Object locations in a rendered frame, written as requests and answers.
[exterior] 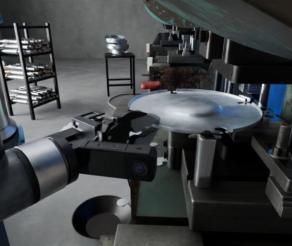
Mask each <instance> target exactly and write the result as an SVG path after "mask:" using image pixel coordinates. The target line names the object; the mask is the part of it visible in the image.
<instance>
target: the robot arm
mask: <svg viewBox="0 0 292 246"><path fill-rule="evenodd" d="M0 23H3V20H2V16H1V13H0ZM90 114H95V115H94V116H90V117H88V118H84V116H87V115H90ZM104 114H105V113H104V112H101V111H98V110H94V111H91V112H88V113H85V114H82V115H78V116H75V117H72V127H71V128H69V129H66V130H63V131H60V132H57V133H55V134H52V135H49V136H46V137H42V138H39V139H36V140H34V141H31V142H28V143H25V138H24V132H23V128H22V126H21V125H20V124H16V122H15V121H14V120H13V119H11V118H9V115H8V111H7V107H6V102H5V98H4V93H3V89H2V85H1V80H0V222H1V221H3V220H5V219H7V218H9V217H11V216H13V215H15V214H17V213H18V212H20V211H22V210H24V209H26V208H28V207H30V206H32V205H34V204H36V203H37V202H39V201H41V200H43V199H45V198H46V197H48V196H50V195H52V194H54V193H56V192H58V191H60V190H62V189H64V188H65V187H66V186H67V185H69V184H71V183H72V182H74V181H76V180H77V179H78V177H79V174H87V175H95V176H103V177H111V178H120V179H127V180H136V181H144V182H151V181H153V179H154V178H155V175H156V170H157V150H156V148H155V147H153V146H148V144H149V143H150V142H151V141H152V140H153V138H154V136H155V135H156V133H157V132H158V130H159V129H158V128H155V127H152V126H151V125H153V124H158V123H159V121H160V117H159V116H158V115H156V114H153V113H148V112H139V111H134V110H123V111H121V112H119V113H118V114H117V116H113V120H112V119H109V118H106V117H102V118H97V117H98V116H101V115H104ZM76 122H78V123H79V124H78V125H76ZM146 126H150V128H149V129H147V130H143V131H142V132H141V130H142V129H143V128H144V127H146Z"/></svg>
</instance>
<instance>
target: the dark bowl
mask: <svg viewBox="0 0 292 246"><path fill-rule="evenodd" d="M119 199H122V198H121V197H118V196H114V195H100V196H95V197H92V198H90V199H88V200H86V201H84V202H82V203H81V204H80V205H79V206H78V207H77V208H76V209H75V211H74V213H73V215H72V226H73V228H74V230H75V231H76V232H77V233H78V234H80V235H81V236H83V237H86V238H90V239H100V236H101V235H116V232H117V226H118V224H130V222H131V206H130V204H129V203H128V204H127V205H126V206H124V207H122V206H118V205H117V201H118V200H119Z"/></svg>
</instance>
